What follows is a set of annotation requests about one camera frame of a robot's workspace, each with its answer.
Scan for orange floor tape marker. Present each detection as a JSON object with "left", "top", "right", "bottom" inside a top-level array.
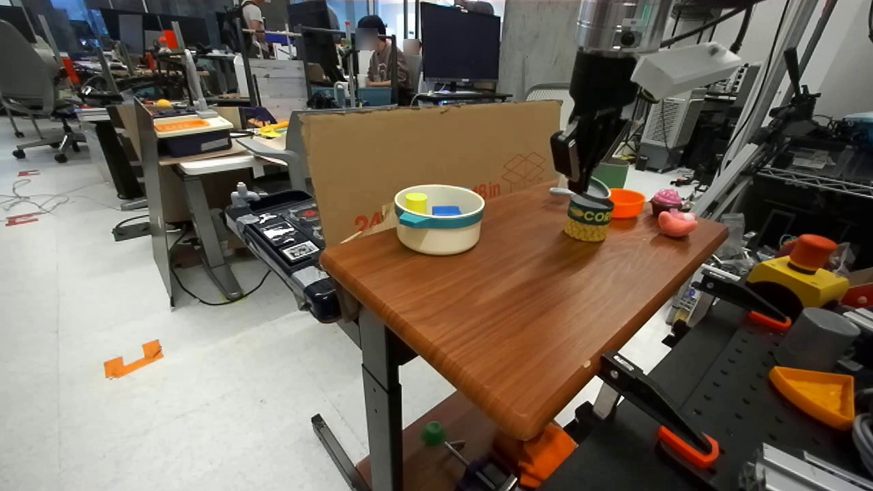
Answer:
[{"left": 102, "top": 339, "right": 166, "bottom": 381}]

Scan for aluminium extrusion rail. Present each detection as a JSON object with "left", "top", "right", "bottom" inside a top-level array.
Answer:
[{"left": 740, "top": 443, "right": 873, "bottom": 491}]

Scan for black perforated breadboard table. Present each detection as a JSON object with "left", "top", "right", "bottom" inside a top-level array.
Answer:
[{"left": 542, "top": 290, "right": 873, "bottom": 491}]

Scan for black equipment tray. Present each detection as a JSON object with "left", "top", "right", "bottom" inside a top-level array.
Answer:
[{"left": 220, "top": 185, "right": 343, "bottom": 326}]

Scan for white panel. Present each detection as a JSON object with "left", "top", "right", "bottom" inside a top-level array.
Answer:
[{"left": 493, "top": 0, "right": 590, "bottom": 103}]

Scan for pink plush toy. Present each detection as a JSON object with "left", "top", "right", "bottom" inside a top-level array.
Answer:
[{"left": 654, "top": 208, "right": 702, "bottom": 244}]

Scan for orange topped device box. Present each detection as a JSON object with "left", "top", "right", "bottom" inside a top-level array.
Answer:
[{"left": 151, "top": 110, "right": 237, "bottom": 159}]

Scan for grey swivel chair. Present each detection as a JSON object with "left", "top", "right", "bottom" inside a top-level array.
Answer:
[{"left": 0, "top": 17, "right": 89, "bottom": 165}]

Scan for yellow emergency stop button box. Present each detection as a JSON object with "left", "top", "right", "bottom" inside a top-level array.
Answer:
[{"left": 744, "top": 233, "right": 855, "bottom": 308}]

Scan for orange plastic bracket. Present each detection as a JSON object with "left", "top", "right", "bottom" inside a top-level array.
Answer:
[{"left": 516, "top": 421, "right": 582, "bottom": 488}]

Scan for brown cardboard board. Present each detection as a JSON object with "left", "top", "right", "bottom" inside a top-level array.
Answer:
[{"left": 297, "top": 99, "right": 565, "bottom": 252}]

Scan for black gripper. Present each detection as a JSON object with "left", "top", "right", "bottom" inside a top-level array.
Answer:
[{"left": 548, "top": 49, "right": 639, "bottom": 197}]

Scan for black clamp orange handle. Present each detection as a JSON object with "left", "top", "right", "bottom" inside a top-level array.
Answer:
[
  {"left": 595, "top": 353, "right": 722, "bottom": 474},
  {"left": 692, "top": 270, "right": 797, "bottom": 336}
]

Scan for grey wrist camera bar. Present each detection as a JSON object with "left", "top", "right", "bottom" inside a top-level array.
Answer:
[{"left": 627, "top": 38, "right": 744, "bottom": 103}]

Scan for wooden table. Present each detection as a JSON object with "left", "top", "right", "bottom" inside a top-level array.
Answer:
[{"left": 309, "top": 180, "right": 730, "bottom": 491}]

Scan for seated person dark hair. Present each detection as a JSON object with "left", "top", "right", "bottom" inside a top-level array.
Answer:
[{"left": 355, "top": 10, "right": 418, "bottom": 106}]

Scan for light grey cylinder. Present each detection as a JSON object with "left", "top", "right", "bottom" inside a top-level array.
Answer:
[{"left": 784, "top": 305, "right": 861, "bottom": 372}]

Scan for yellow corn can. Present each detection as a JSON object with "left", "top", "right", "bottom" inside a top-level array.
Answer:
[{"left": 559, "top": 185, "right": 613, "bottom": 245}]

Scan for black metal equipment frame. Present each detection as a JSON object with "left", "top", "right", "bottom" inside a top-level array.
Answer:
[{"left": 744, "top": 45, "right": 873, "bottom": 267}]

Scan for grey desk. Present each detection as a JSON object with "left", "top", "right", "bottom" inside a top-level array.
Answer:
[{"left": 133, "top": 99, "right": 256, "bottom": 308}]

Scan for grey round plastic lid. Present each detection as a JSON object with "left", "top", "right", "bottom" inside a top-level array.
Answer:
[{"left": 582, "top": 174, "right": 613, "bottom": 204}]

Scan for green knob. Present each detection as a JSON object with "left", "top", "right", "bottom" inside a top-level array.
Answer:
[{"left": 419, "top": 421, "right": 449, "bottom": 451}]

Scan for yellow toy block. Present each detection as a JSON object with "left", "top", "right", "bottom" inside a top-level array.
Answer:
[{"left": 402, "top": 189, "right": 432, "bottom": 218}]

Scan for orange plastic wedge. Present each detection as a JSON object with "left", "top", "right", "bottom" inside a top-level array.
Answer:
[{"left": 766, "top": 362, "right": 859, "bottom": 431}]

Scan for cream pot teal handles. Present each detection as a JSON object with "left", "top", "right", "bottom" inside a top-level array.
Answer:
[{"left": 391, "top": 184, "right": 489, "bottom": 259}]

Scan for black monitor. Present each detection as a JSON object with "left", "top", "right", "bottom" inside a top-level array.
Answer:
[{"left": 418, "top": 0, "right": 501, "bottom": 90}]

